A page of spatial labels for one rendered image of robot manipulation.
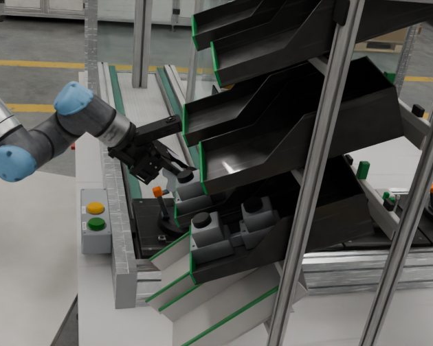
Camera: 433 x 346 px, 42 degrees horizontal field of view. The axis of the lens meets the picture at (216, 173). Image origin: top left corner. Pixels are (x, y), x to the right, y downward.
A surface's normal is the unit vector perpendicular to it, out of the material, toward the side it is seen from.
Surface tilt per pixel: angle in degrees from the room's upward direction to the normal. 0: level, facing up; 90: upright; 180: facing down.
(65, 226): 0
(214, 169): 25
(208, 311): 45
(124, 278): 90
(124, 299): 90
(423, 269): 90
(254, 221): 90
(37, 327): 0
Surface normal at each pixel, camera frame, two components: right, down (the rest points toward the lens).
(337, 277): 0.22, 0.49
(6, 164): -0.32, 0.43
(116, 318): 0.11, -0.87
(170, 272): -0.62, -0.67
